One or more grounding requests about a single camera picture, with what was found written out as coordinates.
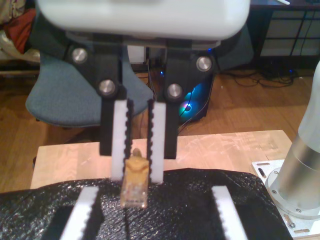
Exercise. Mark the small white box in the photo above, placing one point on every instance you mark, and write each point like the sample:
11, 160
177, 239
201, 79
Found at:
136, 53

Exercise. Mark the black computer tower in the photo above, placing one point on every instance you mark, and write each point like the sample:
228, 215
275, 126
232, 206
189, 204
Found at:
192, 107

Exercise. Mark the blue-grey office chair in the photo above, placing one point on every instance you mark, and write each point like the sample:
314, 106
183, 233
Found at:
82, 100

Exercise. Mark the black bubble mat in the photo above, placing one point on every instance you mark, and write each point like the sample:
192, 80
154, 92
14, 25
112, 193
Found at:
175, 225

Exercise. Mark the pile of clothes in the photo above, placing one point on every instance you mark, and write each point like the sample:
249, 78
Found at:
15, 32

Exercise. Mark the black shelf unit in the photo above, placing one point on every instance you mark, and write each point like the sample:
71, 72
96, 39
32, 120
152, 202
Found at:
287, 30

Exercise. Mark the silver slotted base plate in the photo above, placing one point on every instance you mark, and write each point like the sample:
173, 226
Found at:
312, 222

